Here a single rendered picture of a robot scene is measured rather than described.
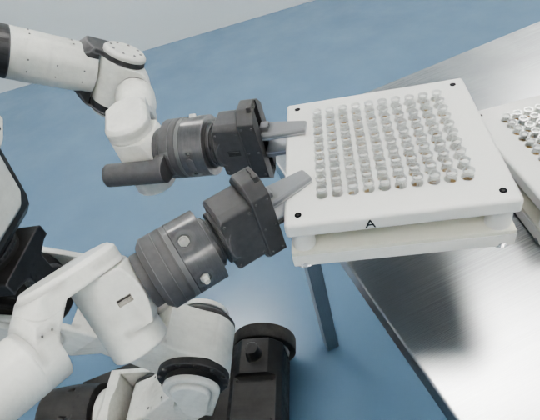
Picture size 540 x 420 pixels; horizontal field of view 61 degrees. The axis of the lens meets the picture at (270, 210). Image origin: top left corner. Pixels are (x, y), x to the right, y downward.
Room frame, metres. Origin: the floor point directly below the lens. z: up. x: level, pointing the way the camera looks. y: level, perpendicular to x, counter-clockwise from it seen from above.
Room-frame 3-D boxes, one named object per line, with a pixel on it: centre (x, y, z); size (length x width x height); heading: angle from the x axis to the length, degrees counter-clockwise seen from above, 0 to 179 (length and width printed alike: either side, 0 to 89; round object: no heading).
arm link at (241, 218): (0.38, 0.06, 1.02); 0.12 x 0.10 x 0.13; 108
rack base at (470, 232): (0.44, -0.16, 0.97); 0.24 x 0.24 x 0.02; 76
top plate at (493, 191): (0.44, -0.16, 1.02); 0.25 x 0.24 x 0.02; 166
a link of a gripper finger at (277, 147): (0.52, -0.05, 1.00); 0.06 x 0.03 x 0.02; 68
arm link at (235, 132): (0.56, 0.03, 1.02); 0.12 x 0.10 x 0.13; 68
